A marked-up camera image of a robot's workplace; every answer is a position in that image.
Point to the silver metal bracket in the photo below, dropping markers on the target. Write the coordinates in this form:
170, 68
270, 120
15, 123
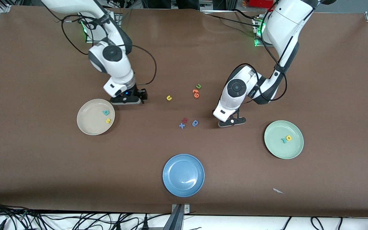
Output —
187, 209

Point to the blue plate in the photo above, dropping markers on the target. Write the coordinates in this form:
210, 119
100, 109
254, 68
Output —
183, 175

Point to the black power plug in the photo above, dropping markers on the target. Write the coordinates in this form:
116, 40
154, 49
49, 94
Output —
145, 225
118, 226

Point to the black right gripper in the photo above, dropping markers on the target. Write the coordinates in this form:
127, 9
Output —
138, 92

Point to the blue round foam letter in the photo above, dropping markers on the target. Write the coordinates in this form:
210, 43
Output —
193, 123

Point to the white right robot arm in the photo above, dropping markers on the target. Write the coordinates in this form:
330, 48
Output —
117, 70

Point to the red box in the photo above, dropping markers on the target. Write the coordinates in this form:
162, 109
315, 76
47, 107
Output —
259, 3

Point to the beige brown plate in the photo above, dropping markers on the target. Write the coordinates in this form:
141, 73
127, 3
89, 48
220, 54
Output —
89, 123

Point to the red foam letter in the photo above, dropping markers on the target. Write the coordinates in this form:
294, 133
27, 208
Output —
185, 120

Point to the yellow foam letter U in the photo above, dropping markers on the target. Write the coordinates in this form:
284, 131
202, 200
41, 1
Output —
169, 100

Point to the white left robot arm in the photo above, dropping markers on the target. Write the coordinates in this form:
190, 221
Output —
286, 22

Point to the white paper scrap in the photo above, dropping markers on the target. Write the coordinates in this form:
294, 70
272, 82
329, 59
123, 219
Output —
277, 190

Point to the light green plate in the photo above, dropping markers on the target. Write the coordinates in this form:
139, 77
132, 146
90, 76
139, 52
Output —
279, 150

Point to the brown table cover mat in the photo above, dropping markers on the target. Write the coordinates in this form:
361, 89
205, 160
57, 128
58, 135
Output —
43, 159

